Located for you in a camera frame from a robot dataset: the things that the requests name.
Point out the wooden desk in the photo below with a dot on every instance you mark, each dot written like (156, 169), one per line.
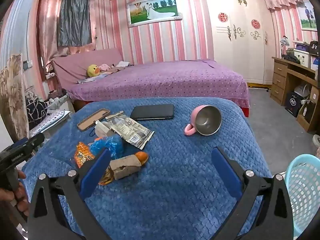
(278, 80)

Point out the bed with purple cover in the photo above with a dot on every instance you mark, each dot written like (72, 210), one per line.
(162, 80)

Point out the pink steel mug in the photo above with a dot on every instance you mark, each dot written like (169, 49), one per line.
(207, 120)

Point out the yellow duck plush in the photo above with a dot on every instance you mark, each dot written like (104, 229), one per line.
(93, 70)

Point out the black patterned cushion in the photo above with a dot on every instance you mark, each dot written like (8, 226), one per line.
(36, 110)

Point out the framed wedding photo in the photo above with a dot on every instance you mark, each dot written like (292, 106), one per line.
(152, 10)

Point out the blue plastic bag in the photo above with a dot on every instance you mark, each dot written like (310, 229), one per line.
(112, 145)

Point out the floral blue curtain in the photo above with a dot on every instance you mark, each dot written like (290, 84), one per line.
(12, 92)

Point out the small white bottle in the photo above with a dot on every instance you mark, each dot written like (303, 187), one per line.
(101, 129)

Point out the pink window curtain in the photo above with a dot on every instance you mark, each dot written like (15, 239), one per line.
(47, 30)

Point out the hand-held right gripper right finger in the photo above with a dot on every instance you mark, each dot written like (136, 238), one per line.
(225, 172)

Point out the dark printed box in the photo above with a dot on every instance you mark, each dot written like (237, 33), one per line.
(293, 103)

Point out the pink covered headboard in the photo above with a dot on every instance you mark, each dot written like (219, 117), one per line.
(75, 67)

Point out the grey curtain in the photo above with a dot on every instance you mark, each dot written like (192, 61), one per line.
(73, 17)

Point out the white round container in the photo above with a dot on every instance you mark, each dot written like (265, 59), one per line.
(317, 140)

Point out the white storage box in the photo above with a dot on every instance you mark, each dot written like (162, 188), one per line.
(302, 57)

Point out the brown phone case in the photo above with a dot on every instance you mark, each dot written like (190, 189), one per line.
(92, 120)

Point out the orange snack wrapper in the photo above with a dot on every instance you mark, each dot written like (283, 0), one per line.
(83, 155)

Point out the light blue plastic basket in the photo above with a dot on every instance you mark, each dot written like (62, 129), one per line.
(305, 192)

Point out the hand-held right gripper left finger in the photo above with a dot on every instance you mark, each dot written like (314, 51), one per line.
(96, 175)

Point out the white perforated stool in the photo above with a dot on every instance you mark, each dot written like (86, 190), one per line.
(52, 121)

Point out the white wardrobe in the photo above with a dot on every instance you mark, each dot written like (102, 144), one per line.
(237, 55)

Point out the person's left hand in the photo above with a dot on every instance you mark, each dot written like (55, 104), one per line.
(23, 200)

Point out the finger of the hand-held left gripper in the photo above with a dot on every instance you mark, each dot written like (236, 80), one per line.
(36, 140)

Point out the black smartphone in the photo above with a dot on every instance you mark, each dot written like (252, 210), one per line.
(152, 112)

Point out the small couple poster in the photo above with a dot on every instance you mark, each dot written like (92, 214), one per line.
(307, 17)

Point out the glass table lamp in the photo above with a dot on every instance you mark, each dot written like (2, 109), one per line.
(284, 42)

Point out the silver snack wrapper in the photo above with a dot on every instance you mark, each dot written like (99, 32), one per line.
(130, 130)

